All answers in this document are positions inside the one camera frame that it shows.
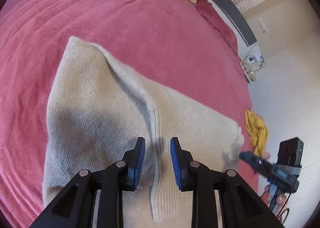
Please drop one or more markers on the pink bed blanket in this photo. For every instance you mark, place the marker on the pink bed blanket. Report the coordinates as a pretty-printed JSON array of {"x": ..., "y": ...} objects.
[{"x": 165, "y": 40}]

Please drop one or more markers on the wall power socket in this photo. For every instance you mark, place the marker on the wall power socket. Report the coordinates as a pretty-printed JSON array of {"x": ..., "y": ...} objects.
[{"x": 262, "y": 25}]

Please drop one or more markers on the white bedside table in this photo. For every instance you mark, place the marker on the white bedside table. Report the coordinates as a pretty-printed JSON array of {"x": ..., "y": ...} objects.
[{"x": 252, "y": 62}]

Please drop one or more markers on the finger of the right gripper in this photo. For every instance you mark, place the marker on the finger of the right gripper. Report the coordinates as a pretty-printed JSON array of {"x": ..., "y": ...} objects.
[{"x": 258, "y": 164}]

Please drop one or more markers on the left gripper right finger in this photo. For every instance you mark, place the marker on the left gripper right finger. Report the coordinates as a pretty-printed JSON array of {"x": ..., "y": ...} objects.
[{"x": 218, "y": 197}]

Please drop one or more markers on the yellow garment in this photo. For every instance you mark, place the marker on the yellow garment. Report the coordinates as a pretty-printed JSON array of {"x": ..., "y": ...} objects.
[{"x": 257, "y": 131}]

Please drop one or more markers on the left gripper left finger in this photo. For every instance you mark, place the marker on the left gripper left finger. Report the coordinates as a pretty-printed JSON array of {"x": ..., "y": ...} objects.
[{"x": 95, "y": 199}]

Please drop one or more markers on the dark pink pillow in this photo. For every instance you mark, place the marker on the dark pink pillow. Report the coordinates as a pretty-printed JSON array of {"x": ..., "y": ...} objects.
[{"x": 207, "y": 11}]

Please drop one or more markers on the beige knit sweater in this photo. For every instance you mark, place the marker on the beige knit sweater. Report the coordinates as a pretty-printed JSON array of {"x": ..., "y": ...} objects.
[{"x": 97, "y": 109}]

